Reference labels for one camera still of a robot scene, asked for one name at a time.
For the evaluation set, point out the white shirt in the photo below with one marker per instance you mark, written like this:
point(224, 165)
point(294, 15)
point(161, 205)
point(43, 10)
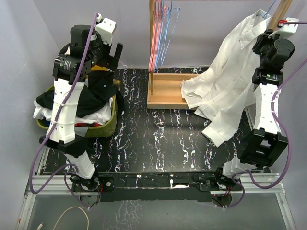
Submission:
point(221, 93)

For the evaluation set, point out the green laundry basket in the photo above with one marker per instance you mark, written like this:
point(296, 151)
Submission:
point(103, 128)

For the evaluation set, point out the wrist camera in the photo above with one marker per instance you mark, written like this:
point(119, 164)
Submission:
point(106, 28)
point(286, 28)

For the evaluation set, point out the white clothes in basket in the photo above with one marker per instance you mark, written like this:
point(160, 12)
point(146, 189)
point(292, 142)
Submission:
point(95, 119)

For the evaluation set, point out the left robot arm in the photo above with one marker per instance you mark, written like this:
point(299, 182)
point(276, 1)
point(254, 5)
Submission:
point(90, 46)

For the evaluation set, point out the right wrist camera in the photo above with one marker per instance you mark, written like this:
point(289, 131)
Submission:
point(286, 28)

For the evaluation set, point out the blue wire hanger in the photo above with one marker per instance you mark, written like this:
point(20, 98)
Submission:
point(265, 15)

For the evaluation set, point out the pink hangers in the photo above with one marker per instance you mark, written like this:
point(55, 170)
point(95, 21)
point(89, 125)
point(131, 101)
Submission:
point(157, 12)

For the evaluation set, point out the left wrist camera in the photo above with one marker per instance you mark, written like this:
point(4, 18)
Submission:
point(106, 28)

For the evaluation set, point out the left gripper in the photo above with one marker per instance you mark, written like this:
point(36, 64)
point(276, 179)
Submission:
point(109, 61)

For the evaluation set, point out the black garment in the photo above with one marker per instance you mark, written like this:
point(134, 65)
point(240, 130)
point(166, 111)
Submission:
point(95, 95)

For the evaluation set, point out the aluminium frame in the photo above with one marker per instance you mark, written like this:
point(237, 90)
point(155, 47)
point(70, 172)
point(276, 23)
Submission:
point(154, 201)

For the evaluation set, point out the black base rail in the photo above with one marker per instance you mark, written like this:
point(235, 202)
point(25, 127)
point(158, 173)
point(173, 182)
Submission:
point(151, 186)

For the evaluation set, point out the wooden clothes rack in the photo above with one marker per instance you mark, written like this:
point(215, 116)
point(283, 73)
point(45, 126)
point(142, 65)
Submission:
point(164, 91)

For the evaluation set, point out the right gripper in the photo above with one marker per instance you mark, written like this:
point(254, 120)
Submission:
point(263, 39)

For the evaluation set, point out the blue hangers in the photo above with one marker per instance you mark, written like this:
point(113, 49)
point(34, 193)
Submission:
point(170, 22)

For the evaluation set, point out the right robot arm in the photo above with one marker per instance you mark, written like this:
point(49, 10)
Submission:
point(265, 143)

